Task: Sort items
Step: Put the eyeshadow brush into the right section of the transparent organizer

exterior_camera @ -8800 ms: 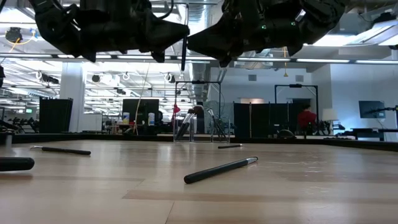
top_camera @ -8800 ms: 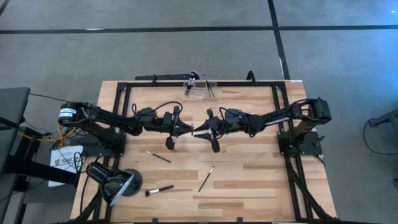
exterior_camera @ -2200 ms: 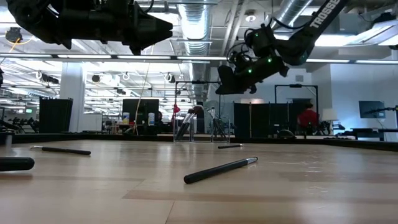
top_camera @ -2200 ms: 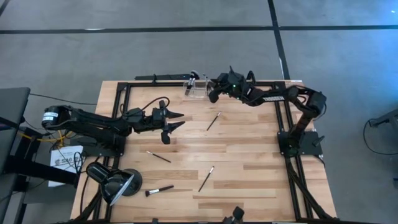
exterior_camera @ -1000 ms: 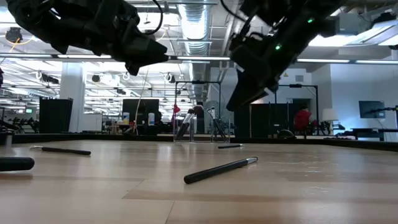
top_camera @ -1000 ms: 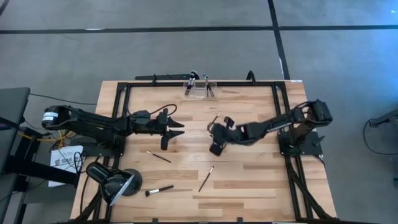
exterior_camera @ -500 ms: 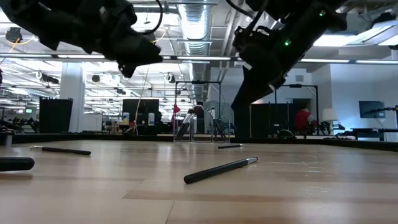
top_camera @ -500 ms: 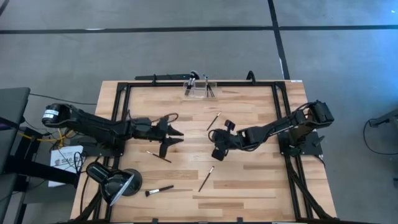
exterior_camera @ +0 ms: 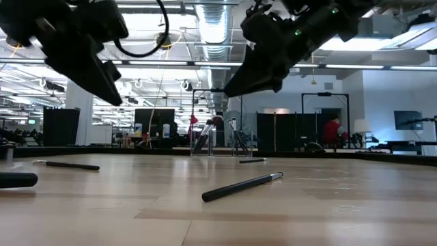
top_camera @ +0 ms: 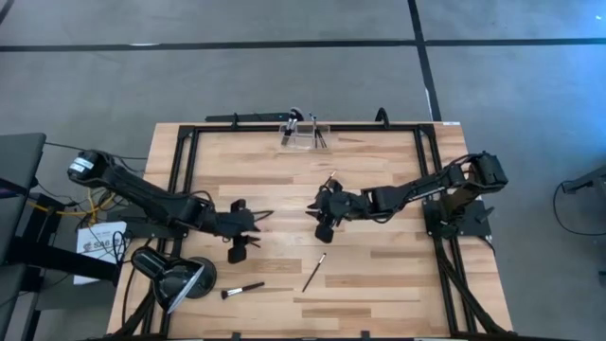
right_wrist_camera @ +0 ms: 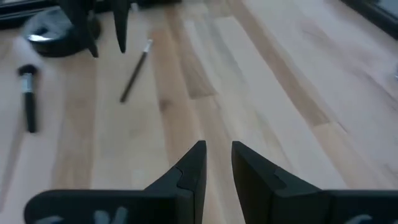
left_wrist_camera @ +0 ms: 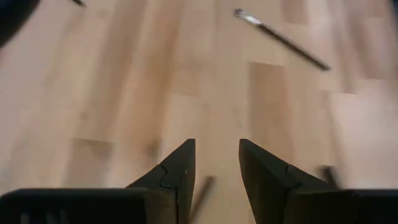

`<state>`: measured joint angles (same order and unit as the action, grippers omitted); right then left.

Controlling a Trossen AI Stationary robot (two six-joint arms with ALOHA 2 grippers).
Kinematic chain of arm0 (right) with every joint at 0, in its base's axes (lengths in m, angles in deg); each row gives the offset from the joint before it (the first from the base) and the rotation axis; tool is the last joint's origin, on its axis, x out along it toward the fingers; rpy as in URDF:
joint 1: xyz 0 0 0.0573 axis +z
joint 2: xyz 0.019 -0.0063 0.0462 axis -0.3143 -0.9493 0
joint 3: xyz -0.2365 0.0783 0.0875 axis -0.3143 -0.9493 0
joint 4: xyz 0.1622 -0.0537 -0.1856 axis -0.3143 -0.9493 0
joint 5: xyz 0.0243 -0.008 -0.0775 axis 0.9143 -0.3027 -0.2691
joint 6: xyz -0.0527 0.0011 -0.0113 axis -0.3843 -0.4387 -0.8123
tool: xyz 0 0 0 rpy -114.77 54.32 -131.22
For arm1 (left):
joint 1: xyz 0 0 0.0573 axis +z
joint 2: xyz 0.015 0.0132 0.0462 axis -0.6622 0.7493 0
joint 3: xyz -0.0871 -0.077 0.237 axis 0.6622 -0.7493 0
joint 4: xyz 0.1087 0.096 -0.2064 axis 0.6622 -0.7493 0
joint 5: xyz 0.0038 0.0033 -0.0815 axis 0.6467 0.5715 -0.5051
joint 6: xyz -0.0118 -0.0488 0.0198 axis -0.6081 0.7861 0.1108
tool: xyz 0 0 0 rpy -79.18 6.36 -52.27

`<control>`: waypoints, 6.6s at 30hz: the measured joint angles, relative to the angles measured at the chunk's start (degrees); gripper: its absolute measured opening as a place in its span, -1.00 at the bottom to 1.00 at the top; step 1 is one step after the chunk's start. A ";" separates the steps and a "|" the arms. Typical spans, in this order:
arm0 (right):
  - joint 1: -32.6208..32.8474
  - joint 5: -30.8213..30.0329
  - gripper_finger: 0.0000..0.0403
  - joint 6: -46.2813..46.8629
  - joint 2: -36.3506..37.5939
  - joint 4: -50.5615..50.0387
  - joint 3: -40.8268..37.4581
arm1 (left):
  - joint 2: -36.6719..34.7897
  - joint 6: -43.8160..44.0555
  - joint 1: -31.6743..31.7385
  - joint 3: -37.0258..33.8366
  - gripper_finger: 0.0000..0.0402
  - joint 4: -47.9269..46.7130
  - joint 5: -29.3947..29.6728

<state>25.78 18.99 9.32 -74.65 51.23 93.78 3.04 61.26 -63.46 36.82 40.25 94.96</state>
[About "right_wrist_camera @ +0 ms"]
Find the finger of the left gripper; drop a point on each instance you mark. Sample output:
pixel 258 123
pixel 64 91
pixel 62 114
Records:
pixel 81 28
pixel 121 25

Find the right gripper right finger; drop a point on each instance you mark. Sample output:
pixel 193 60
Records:
pixel 264 193

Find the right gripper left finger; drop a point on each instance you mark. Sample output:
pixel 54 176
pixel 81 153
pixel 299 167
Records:
pixel 180 186

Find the thin black makeup brush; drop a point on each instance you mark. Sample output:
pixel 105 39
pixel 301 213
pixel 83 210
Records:
pixel 133 74

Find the short black kabuki brush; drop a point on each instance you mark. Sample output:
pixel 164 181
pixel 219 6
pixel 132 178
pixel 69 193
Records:
pixel 29 102

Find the black desk lamp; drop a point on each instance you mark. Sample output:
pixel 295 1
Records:
pixel 53 37

